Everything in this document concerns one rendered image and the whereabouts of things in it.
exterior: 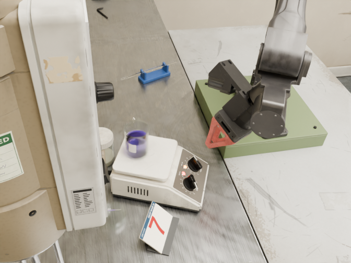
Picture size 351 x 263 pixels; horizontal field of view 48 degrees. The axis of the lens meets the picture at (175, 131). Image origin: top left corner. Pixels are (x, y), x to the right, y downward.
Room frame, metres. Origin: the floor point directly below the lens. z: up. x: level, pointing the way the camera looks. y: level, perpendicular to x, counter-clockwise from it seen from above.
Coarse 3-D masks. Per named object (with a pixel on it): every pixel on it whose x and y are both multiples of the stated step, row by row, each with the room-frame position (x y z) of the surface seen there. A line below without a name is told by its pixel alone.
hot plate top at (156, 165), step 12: (156, 144) 0.61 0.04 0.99; (168, 144) 0.62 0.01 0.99; (120, 156) 0.57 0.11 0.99; (156, 156) 0.58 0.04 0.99; (168, 156) 0.58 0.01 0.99; (120, 168) 0.54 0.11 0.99; (132, 168) 0.54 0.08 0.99; (144, 168) 0.54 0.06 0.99; (156, 168) 0.54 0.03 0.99; (168, 168) 0.55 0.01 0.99
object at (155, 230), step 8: (160, 208) 0.49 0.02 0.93; (152, 216) 0.46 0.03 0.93; (160, 216) 0.47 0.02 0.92; (168, 216) 0.48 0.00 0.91; (152, 224) 0.44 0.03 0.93; (160, 224) 0.45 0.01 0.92; (152, 232) 0.43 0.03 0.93; (160, 232) 0.44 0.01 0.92; (152, 240) 0.41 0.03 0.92; (160, 240) 0.42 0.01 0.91
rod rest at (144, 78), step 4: (164, 68) 1.02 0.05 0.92; (168, 68) 1.01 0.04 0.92; (152, 72) 1.01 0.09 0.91; (156, 72) 1.01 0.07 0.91; (160, 72) 1.01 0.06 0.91; (164, 72) 1.01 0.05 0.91; (168, 72) 1.01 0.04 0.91; (140, 76) 0.98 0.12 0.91; (144, 76) 0.96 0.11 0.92; (148, 76) 0.98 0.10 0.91; (152, 76) 0.99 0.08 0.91; (156, 76) 0.99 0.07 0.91; (160, 76) 0.99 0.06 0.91; (164, 76) 1.00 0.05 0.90; (140, 80) 0.97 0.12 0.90; (144, 80) 0.96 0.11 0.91; (148, 80) 0.96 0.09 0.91; (152, 80) 0.97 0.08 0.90
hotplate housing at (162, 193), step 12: (180, 156) 0.60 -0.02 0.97; (120, 180) 0.52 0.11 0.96; (132, 180) 0.52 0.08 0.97; (144, 180) 0.52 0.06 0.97; (156, 180) 0.53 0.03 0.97; (168, 180) 0.53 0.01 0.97; (120, 192) 0.52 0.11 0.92; (132, 192) 0.52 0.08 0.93; (144, 192) 0.52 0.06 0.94; (156, 192) 0.51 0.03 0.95; (168, 192) 0.51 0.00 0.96; (180, 192) 0.51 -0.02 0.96; (168, 204) 0.51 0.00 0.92; (180, 204) 0.51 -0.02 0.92; (192, 204) 0.50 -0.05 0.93
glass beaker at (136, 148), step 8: (136, 120) 0.61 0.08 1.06; (128, 128) 0.60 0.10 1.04; (136, 128) 0.61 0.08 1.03; (144, 128) 0.60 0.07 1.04; (128, 136) 0.56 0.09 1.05; (136, 136) 0.56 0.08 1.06; (144, 136) 0.57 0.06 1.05; (128, 144) 0.56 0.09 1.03; (136, 144) 0.56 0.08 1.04; (144, 144) 0.57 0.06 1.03; (128, 152) 0.56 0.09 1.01; (136, 152) 0.56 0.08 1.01; (144, 152) 0.57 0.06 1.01; (136, 160) 0.56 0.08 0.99
